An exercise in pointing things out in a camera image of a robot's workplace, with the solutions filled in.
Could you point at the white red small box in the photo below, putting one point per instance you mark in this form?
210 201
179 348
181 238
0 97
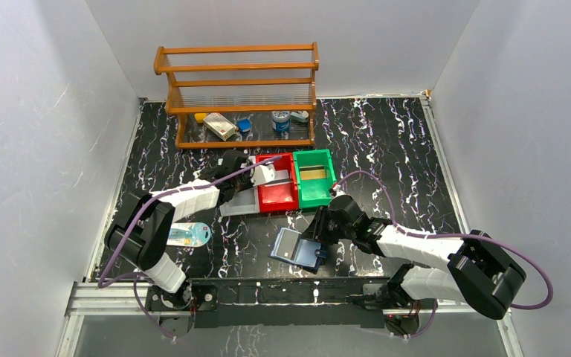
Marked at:
220 126

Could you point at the blue round tin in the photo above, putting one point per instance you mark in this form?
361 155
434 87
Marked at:
281 121

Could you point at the white plastic bin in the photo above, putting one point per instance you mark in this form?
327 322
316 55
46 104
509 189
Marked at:
237 195

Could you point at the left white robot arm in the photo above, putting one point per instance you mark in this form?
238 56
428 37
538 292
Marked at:
140 230

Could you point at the grey tape dispenser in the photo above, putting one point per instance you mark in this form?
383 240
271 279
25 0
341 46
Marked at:
300 116

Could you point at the yellow small object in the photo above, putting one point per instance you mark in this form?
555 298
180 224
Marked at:
199 117

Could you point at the wooden shelf rack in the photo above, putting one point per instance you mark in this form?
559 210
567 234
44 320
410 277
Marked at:
238 79

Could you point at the white card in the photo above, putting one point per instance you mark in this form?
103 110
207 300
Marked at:
281 177

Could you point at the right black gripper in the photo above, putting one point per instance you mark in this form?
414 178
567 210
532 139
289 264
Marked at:
314 230

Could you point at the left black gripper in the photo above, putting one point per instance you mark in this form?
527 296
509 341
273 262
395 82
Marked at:
239 161

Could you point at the blue toothbrush blister pack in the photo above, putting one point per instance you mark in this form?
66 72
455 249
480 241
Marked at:
189 234

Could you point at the blue small cube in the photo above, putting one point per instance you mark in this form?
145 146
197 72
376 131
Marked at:
244 125

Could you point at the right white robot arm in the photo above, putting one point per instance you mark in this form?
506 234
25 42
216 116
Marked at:
474 271

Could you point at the green plastic bin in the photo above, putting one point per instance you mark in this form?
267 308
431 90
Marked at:
314 193

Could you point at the navy blue card holder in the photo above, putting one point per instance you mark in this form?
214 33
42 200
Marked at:
290 247

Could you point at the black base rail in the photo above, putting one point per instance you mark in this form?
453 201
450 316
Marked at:
307 302

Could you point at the red plastic bin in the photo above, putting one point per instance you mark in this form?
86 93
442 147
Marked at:
281 197

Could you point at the gold card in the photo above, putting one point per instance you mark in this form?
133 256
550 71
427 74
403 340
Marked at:
312 173

